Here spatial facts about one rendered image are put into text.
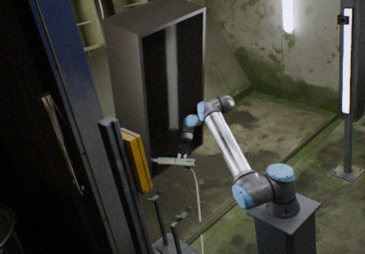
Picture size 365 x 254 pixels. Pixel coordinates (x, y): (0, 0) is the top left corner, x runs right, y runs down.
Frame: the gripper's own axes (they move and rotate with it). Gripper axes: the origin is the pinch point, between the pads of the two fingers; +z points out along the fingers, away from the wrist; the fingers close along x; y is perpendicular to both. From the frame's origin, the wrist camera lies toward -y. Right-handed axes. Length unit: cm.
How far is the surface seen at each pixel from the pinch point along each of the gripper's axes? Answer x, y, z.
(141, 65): 2, -83, -42
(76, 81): -2, -143, -4
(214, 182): -7, 63, 1
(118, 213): -2, -81, 48
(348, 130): -115, 56, -50
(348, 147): -116, 67, -40
